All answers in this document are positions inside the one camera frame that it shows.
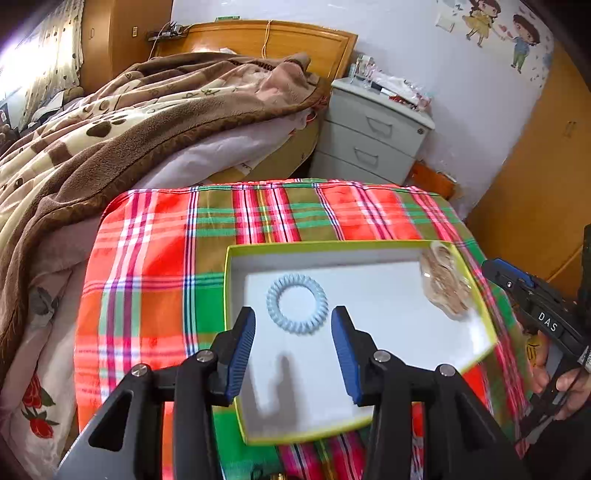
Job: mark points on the patterned curtain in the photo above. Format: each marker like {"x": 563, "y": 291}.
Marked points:
{"x": 55, "y": 46}

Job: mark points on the wooden bed headboard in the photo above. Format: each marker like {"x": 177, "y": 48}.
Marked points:
{"x": 295, "y": 44}

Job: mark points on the person's right hand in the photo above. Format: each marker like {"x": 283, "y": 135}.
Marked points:
{"x": 572, "y": 387}

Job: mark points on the grey nightstand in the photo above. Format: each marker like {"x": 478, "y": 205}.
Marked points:
{"x": 369, "y": 138}

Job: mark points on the cartoon children wall sticker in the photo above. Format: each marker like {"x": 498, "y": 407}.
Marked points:
{"x": 480, "y": 18}

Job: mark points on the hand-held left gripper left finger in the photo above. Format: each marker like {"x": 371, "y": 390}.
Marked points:
{"x": 242, "y": 357}

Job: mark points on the wooden door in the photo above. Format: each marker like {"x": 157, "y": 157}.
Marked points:
{"x": 545, "y": 184}

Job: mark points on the red green plaid cloth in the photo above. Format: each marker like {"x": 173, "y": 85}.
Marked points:
{"x": 152, "y": 277}

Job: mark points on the orange stool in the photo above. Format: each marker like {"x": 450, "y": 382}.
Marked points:
{"x": 427, "y": 177}

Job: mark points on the clutter of small bottles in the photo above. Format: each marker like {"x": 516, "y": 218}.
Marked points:
{"x": 392, "y": 87}

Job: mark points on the wooden wardrobe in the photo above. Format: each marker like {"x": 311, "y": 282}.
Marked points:
{"x": 115, "y": 41}

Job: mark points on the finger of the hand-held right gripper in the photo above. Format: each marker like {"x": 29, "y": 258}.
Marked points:
{"x": 496, "y": 274}
{"x": 515, "y": 273}

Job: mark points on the brown paw-print blanket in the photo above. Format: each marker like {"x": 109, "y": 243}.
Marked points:
{"x": 92, "y": 152}

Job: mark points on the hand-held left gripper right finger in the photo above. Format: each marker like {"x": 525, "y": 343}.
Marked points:
{"x": 344, "y": 357}

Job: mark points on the green-rimmed white box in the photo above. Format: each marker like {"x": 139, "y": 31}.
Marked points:
{"x": 401, "y": 300}

